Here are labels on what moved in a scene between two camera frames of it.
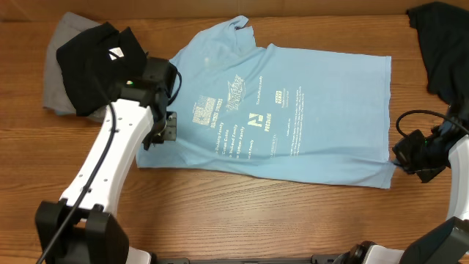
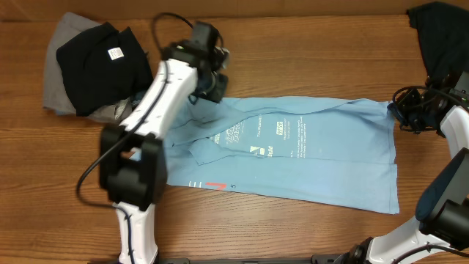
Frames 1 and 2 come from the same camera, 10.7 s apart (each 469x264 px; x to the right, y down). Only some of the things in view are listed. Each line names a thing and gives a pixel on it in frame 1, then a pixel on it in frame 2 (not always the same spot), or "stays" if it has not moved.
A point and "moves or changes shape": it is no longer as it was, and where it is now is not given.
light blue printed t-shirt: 246,106 moves or changes shape
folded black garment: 94,65 stays
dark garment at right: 443,33 stays
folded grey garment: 56,97 stays
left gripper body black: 165,128 -> 212,87
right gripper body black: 422,156 -> 412,109
